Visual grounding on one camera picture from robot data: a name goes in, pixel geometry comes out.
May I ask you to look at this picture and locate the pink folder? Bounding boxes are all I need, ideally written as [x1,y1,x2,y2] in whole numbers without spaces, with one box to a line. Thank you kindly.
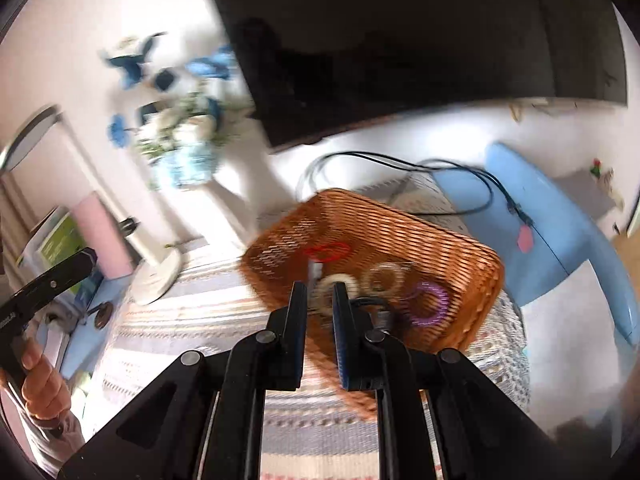
[70,192,136,278]

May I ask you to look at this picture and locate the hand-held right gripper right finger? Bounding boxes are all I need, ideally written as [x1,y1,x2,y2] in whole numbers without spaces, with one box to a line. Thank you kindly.
[332,282,601,480]

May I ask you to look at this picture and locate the small toy figurine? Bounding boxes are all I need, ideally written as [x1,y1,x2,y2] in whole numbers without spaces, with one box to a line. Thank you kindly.
[590,159,626,206]

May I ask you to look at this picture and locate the tan spiral hair tie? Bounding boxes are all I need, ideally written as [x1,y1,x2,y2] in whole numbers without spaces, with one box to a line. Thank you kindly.
[361,262,407,296]

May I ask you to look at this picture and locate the white desk lamp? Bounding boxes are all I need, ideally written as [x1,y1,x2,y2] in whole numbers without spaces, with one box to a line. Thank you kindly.
[0,105,183,306]

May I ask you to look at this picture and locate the cream spiral hair tie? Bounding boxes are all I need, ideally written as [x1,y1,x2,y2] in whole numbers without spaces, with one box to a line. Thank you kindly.
[314,274,358,317]

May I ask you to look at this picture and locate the purple spiral hair tie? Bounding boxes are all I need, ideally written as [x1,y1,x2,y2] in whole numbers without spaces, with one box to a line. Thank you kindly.
[400,280,451,328]

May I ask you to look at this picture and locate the brown round wooden stand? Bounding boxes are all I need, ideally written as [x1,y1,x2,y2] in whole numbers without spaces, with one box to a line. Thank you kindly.
[87,302,116,331]

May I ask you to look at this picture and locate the person's left hand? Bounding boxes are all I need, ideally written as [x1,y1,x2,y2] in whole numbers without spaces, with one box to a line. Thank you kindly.
[20,339,73,423]

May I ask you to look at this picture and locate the person's left forearm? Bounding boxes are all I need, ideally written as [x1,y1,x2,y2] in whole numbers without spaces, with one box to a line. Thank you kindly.
[7,410,86,476]

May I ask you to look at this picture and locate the black flat screen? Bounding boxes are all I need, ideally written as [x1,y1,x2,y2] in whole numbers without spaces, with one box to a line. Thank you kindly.
[200,0,628,153]

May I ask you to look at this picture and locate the light blue chair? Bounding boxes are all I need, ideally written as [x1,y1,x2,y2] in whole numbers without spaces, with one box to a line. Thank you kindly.
[430,142,640,346]

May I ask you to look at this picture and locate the red cord loop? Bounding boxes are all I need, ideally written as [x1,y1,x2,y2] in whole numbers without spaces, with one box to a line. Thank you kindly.
[304,241,352,264]

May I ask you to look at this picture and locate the white ribbed vase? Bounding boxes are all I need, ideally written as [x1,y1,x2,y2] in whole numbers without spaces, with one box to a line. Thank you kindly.
[197,157,281,256]

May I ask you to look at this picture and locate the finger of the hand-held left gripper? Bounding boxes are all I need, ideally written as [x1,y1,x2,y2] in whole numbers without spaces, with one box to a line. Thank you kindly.
[10,247,98,311]

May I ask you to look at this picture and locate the black cable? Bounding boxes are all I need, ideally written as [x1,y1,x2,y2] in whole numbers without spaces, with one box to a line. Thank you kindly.
[297,151,538,226]

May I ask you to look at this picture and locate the row of children's books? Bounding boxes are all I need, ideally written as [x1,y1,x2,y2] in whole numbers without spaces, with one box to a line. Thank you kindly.
[15,205,101,321]

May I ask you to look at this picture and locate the blue white artificial flowers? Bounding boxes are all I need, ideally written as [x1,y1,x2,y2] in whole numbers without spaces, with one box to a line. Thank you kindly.
[97,32,251,188]

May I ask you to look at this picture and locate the brown wicker basket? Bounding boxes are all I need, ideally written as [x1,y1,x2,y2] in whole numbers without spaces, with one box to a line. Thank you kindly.
[240,187,506,421]

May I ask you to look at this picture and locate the striped woven table mat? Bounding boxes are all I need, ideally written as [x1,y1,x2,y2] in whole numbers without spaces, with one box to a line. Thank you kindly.
[82,175,531,480]

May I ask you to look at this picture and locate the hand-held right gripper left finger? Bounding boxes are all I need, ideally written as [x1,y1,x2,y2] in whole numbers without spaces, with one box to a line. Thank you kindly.
[57,281,308,480]

